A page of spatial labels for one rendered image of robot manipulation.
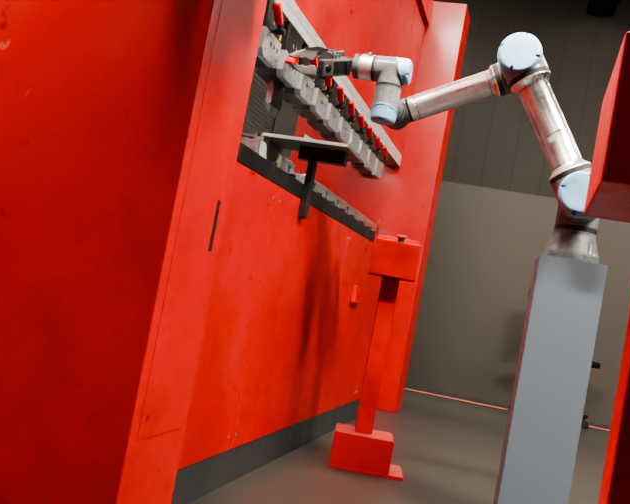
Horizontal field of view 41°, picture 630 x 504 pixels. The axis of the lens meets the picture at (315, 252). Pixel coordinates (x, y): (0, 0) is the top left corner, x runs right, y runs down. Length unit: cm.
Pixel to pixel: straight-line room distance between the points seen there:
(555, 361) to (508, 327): 413
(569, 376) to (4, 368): 145
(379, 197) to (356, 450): 214
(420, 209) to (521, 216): 199
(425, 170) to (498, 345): 217
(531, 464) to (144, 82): 146
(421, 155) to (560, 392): 256
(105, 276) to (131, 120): 28
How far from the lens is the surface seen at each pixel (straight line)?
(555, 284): 236
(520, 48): 237
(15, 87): 165
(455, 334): 648
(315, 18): 282
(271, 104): 259
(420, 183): 467
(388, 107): 241
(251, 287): 221
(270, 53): 242
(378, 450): 285
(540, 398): 236
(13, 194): 161
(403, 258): 282
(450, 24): 489
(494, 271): 649
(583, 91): 678
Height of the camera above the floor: 56
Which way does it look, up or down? 3 degrees up
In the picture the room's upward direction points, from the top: 11 degrees clockwise
